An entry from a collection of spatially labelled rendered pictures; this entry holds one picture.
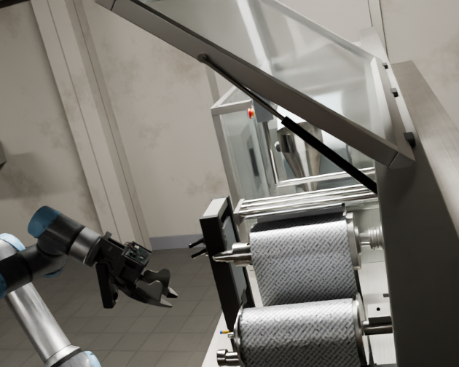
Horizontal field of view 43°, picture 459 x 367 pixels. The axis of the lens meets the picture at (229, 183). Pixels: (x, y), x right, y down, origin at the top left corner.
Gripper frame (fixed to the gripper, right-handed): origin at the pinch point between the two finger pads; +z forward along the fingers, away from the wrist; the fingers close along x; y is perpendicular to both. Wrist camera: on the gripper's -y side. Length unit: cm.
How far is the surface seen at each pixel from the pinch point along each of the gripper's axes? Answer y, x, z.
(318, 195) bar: 30.5, 25.6, 19.5
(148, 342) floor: -175, 194, 2
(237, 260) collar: 6.9, 19.7, 10.2
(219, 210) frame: 11.7, 29.9, 0.3
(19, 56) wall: -109, 356, -214
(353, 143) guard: 58, -22, 13
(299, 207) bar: 27.1, 21.6, 16.7
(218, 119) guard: 13, 94, -16
